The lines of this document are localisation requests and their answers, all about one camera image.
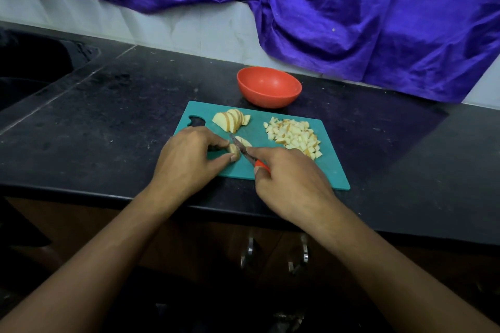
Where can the person's left forearm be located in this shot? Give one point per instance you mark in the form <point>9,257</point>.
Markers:
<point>78,274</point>

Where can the teal plastic cutting board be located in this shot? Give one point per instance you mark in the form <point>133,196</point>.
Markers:
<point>336,173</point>

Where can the half-round pale potato slice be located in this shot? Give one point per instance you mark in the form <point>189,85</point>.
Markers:
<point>244,142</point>
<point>246,120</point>
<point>230,120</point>
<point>237,116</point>
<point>219,121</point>

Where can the pile of diced apple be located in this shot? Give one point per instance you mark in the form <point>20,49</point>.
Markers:
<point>295,135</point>

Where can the purple cloth curtain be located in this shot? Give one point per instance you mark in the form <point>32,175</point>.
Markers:
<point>383,9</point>

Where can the person's left hand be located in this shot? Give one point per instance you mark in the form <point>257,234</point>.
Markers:
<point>186,165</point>

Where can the person's right hand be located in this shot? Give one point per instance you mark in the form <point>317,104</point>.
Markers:
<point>295,184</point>

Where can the orange bowl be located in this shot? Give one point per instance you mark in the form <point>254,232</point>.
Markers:
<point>269,87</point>

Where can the person's right forearm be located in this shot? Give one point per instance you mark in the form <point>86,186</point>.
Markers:
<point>398,274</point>

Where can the dark kitchen sink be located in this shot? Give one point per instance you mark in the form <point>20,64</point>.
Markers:
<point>31,67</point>

